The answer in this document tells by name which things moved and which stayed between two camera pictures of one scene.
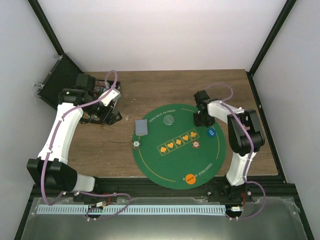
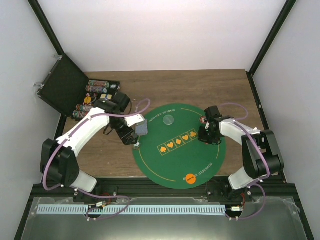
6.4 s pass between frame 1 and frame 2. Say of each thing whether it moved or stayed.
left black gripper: moved
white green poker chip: stayed
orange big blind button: stayed
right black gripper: moved
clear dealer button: stayed
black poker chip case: stayed
